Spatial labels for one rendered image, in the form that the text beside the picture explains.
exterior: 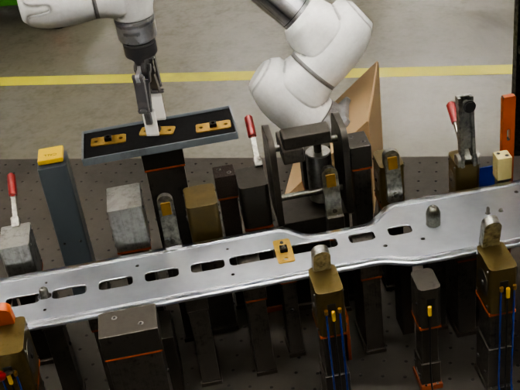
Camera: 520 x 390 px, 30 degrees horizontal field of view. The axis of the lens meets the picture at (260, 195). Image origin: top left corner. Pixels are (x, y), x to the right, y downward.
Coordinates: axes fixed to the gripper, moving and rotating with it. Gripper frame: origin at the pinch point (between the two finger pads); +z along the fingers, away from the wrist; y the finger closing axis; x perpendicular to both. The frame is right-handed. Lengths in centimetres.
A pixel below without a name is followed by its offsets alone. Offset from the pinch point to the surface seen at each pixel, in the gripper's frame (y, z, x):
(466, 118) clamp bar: -1, 4, 73
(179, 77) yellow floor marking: -255, 120, -66
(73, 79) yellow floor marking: -258, 120, -126
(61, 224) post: 12.2, 22.3, -24.9
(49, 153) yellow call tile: 8.7, 4.0, -24.4
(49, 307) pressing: 46, 20, -17
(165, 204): 21.3, 10.7, 5.4
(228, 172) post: 9.6, 10.0, 18.2
